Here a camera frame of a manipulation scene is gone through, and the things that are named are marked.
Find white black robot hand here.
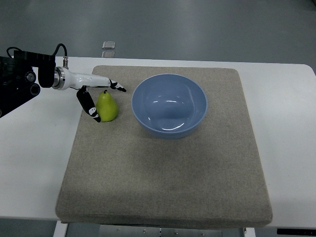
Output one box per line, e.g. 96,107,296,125
52,67,126,122

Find green pear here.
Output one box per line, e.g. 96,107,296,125
95,90,119,122

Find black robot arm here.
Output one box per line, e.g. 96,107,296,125
0,49,56,117

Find blue bowl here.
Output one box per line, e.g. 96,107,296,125
131,74,208,140

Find clear floor plate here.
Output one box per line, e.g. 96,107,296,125
102,41,116,58

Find beige felt mat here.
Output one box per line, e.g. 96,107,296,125
55,66,273,229

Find black label plate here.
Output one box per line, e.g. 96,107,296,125
277,229,316,236

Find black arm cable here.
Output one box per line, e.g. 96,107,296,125
6,43,70,68

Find metal table frame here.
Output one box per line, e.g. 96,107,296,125
53,220,256,237

